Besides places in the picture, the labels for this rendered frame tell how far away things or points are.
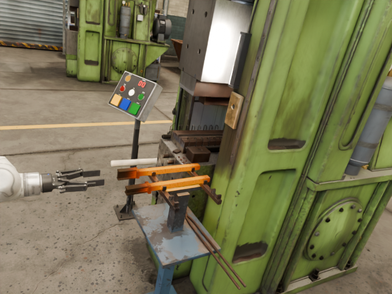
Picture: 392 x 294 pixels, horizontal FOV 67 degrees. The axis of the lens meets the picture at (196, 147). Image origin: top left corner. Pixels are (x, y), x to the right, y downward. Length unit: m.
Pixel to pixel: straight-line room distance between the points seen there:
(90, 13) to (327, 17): 5.39
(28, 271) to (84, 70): 4.87
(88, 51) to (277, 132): 5.41
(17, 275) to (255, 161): 1.65
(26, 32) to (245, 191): 8.52
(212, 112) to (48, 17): 7.85
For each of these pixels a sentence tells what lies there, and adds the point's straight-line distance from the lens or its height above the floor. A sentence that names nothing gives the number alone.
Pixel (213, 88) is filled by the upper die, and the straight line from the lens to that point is 1.70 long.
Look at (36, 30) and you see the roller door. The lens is 9.52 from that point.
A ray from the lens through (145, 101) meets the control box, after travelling 2.09.
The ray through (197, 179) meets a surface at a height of 0.99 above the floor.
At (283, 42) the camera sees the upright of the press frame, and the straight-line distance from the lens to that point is 1.37.
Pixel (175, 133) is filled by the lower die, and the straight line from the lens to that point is 1.87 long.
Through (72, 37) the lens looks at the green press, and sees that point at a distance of 6.73.
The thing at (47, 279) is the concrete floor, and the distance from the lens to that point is 2.26.
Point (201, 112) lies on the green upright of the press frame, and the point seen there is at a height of 1.08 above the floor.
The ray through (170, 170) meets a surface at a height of 0.99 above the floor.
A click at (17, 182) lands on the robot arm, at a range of 1.10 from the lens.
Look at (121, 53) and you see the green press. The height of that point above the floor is 0.65.
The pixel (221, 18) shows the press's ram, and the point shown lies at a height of 1.68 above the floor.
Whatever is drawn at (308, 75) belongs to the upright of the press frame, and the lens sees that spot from 1.61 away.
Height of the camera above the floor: 1.68
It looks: 24 degrees down
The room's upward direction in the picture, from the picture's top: 11 degrees clockwise
